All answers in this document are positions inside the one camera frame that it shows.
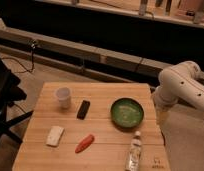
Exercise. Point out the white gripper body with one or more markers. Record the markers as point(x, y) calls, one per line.
point(162, 115)

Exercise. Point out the white sponge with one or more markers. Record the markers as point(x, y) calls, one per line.
point(54, 136)

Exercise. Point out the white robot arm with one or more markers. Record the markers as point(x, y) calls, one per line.
point(178, 82)

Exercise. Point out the green bowl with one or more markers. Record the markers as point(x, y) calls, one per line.
point(126, 113)

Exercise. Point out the clear plastic bottle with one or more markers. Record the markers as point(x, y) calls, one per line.
point(133, 158)

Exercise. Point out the black rectangular block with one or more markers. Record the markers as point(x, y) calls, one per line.
point(83, 109)

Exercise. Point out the orange toy carrot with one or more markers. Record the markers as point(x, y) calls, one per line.
point(85, 143)

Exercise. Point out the black office chair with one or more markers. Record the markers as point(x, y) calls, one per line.
point(9, 93)

